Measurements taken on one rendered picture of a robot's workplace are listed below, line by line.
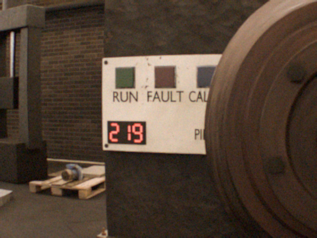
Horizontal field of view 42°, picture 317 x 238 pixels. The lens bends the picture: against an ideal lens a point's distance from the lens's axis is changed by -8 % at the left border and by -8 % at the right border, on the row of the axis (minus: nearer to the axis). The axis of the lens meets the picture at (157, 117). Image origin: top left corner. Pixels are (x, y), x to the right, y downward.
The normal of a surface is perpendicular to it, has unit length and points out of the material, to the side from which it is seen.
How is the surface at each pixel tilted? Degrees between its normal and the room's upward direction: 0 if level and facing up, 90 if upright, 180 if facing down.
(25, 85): 90
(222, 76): 90
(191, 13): 90
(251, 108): 90
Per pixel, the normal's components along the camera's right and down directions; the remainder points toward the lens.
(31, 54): 0.87, 0.00
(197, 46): -0.33, 0.05
